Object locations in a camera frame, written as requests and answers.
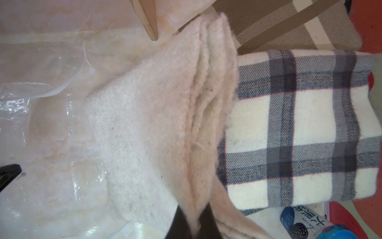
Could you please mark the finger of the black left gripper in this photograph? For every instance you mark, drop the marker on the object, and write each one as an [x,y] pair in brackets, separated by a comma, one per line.
[8,173]

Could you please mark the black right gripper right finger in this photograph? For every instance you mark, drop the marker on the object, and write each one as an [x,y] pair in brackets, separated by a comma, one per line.
[209,228]

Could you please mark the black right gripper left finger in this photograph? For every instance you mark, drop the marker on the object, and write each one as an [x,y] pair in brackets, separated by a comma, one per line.
[179,228]

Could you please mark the clear plastic vacuum bag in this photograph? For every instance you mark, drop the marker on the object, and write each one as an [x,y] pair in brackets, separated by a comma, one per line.
[68,187]

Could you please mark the cream fluffy scarf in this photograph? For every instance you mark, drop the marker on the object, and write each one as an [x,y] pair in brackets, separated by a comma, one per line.
[158,128]

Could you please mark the white grey plaid scarf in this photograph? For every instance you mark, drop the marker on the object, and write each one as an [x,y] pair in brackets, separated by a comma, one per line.
[303,130]

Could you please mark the brown beige plaid scarf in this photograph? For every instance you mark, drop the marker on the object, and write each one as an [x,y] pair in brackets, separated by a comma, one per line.
[282,25]

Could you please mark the blue round object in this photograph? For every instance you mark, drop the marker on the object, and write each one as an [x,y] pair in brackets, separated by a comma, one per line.
[302,223]

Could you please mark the wooden two-tier shelf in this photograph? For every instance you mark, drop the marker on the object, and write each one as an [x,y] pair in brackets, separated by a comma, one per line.
[146,12]

